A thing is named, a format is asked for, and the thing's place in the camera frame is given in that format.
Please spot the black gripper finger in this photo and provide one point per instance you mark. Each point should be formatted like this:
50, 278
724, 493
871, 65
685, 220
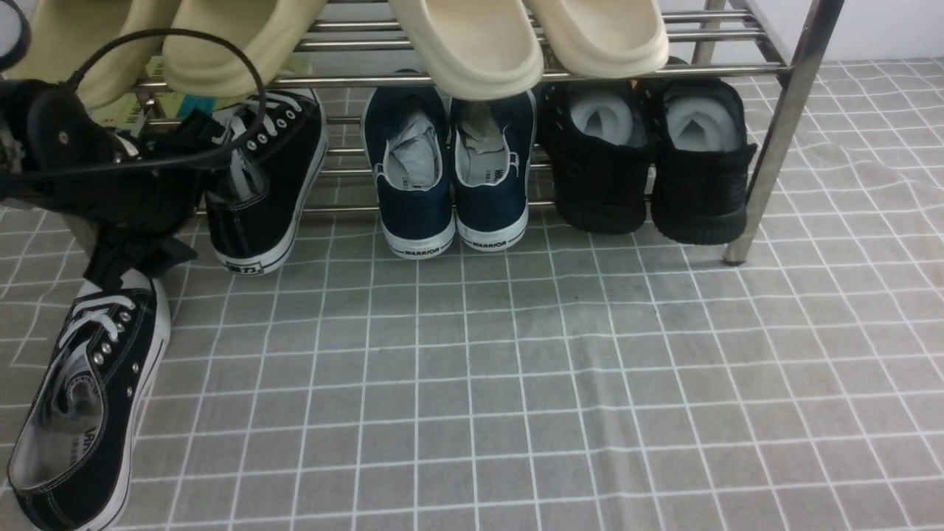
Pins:
117, 251
197, 140

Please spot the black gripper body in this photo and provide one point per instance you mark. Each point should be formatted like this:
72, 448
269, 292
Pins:
55, 157

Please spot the black canvas sneaker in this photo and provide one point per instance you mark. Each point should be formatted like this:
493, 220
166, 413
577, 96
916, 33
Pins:
255, 208
70, 468

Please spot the steel shoe rack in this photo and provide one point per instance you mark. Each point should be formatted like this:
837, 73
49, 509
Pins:
716, 21

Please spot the blue green book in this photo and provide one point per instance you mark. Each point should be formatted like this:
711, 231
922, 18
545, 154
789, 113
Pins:
126, 113

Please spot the navy canvas sneaker left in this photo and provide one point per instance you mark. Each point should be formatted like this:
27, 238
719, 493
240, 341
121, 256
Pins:
404, 129

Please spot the navy canvas sneaker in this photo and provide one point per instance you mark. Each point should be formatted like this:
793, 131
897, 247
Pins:
404, 129
491, 152

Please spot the navy canvas sneaker right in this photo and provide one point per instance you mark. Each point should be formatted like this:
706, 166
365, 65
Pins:
491, 152

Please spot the cream slipper centre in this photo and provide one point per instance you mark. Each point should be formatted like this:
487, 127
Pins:
474, 50

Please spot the cream slipper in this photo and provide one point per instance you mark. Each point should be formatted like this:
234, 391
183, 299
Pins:
474, 50
608, 40

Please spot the black knit sneaker left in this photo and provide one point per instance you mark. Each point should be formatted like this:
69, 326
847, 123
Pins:
600, 148

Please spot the black knit sneaker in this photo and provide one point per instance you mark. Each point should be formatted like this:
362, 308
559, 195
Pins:
600, 148
702, 158

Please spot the cream slipper right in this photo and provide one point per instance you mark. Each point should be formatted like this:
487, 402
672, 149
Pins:
608, 40

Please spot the grey checked floor cloth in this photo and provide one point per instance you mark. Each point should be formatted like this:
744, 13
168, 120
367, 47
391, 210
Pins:
582, 382

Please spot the black knit sneaker right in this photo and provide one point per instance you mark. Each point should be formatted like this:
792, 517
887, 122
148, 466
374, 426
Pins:
702, 158

